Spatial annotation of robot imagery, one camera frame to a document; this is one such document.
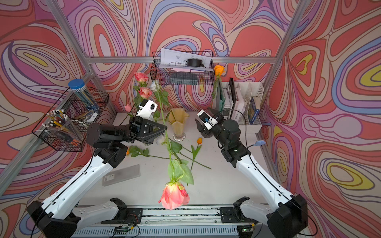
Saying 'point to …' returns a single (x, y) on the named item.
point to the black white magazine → (231, 91)
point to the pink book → (238, 108)
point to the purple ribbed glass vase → (206, 136)
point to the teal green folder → (219, 98)
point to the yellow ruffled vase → (177, 116)
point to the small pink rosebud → (128, 107)
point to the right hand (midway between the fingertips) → (204, 115)
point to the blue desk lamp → (258, 143)
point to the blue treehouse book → (253, 111)
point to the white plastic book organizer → (242, 101)
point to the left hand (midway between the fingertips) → (161, 136)
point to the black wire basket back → (164, 77)
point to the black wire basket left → (80, 117)
